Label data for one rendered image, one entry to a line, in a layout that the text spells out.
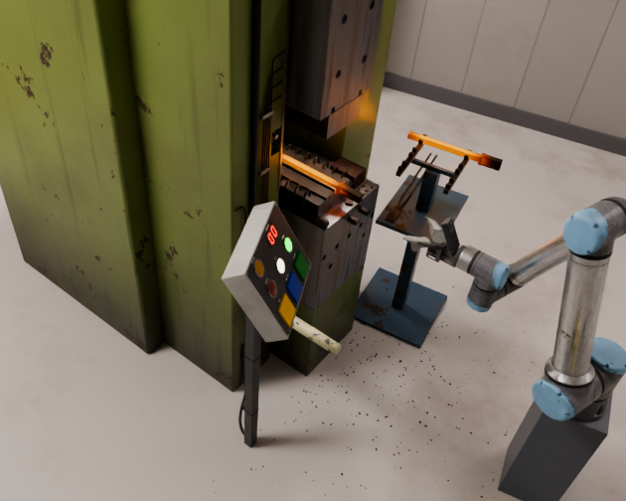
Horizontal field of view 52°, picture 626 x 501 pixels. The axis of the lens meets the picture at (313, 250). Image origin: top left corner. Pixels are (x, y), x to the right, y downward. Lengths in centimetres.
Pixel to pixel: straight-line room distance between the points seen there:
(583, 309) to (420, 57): 335
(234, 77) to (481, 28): 317
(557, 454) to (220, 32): 189
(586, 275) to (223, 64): 119
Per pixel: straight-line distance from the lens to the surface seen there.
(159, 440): 291
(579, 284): 200
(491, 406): 318
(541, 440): 262
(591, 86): 496
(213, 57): 195
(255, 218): 202
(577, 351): 214
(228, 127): 202
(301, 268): 210
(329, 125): 220
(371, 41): 224
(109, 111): 229
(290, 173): 252
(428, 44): 503
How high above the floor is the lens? 249
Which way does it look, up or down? 43 degrees down
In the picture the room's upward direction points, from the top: 6 degrees clockwise
